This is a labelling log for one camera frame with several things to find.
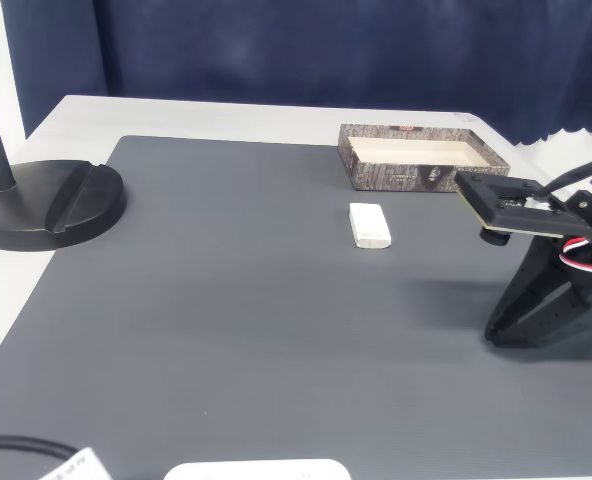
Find white eraser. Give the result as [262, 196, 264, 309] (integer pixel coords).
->
[349, 202, 393, 250]

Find bark patterned cardboard box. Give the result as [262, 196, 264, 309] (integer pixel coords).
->
[338, 123, 511, 194]

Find grey table mat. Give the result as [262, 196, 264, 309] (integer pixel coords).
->
[0, 134, 592, 480]

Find white rounded device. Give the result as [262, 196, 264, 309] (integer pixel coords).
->
[163, 458, 352, 480]

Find dark blue curtain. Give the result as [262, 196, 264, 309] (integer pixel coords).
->
[0, 0, 592, 147]

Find white printed label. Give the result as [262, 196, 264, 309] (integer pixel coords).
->
[38, 446, 112, 480]

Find round black stand base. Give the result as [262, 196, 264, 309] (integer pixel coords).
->
[0, 159, 128, 252]

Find red white servo wire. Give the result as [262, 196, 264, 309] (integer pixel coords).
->
[558, 237, 592, 276]

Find black gripper camera mount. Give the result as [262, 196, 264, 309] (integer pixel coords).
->
[453, 171, 592, 247]

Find thin black cable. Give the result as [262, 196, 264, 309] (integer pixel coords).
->
[0, 434, 77, 464]

